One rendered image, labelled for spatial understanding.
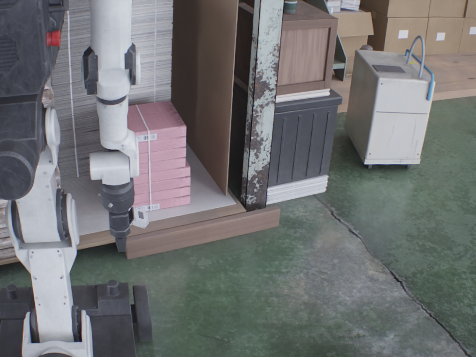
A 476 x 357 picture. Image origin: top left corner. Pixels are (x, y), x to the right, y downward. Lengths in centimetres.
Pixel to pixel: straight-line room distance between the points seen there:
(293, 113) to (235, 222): 52
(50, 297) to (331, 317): 105
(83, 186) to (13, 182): 151
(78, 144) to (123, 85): 139
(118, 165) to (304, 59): 124
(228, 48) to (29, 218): 114
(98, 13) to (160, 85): 147
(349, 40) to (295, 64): 201
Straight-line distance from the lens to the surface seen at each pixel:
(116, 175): 139
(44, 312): 165
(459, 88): 431
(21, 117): 117
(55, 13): 113
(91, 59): 121
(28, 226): 153
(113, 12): 116
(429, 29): 480
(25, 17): 103
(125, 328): 185
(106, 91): 124
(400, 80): 284
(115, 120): 128
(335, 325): 214
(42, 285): 163
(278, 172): 260
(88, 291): 195
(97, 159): 139
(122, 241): 152
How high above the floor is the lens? 153
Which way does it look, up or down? 32 degrees down
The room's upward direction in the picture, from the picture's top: 4 degrees clockwise
